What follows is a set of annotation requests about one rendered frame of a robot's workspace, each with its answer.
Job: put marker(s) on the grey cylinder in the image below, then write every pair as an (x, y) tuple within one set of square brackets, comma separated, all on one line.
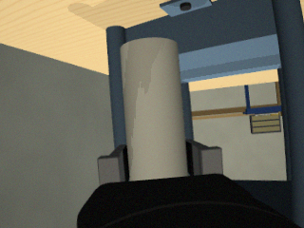
[(153, 109)]

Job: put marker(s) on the blue shelving unit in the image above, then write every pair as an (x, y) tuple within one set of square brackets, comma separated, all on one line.
[(225, 38)]

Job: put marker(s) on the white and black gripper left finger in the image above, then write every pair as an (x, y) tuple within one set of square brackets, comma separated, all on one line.
[(114, 167)]

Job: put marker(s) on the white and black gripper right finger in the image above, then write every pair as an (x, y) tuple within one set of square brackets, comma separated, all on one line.
[(202, 159)]

